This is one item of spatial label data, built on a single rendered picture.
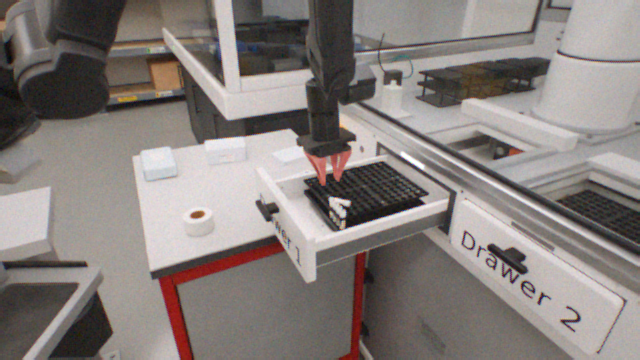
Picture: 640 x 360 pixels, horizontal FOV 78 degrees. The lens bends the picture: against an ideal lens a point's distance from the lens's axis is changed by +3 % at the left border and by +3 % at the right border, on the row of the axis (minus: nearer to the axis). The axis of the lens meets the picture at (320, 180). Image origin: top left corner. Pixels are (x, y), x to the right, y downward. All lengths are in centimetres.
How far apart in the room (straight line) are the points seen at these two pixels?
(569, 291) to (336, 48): 51
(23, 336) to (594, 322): 70
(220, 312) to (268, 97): 85
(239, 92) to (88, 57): 111
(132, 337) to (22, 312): 139
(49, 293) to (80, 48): 25
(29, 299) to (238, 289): 62
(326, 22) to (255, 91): 103
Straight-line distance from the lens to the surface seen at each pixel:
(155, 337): 183
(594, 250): 69
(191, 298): 102
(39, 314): 48
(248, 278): 103
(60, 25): 46
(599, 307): 70
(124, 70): 490
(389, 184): 88
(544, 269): 73
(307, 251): 68
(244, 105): 155
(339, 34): 57
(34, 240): 115
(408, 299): 115
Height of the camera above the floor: 134
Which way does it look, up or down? 30 degrees down
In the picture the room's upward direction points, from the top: straight up
